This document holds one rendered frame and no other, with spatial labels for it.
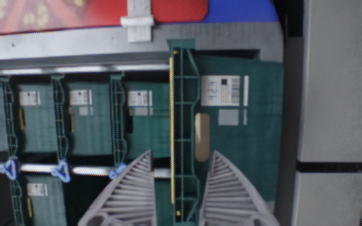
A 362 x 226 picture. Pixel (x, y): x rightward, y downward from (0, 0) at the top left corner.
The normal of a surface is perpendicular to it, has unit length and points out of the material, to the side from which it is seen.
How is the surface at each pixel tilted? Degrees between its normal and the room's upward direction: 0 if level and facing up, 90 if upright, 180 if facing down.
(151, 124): 98
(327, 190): 90
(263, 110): 99
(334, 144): 90
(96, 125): 91
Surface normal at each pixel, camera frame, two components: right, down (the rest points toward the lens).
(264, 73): 0.11, 0.07
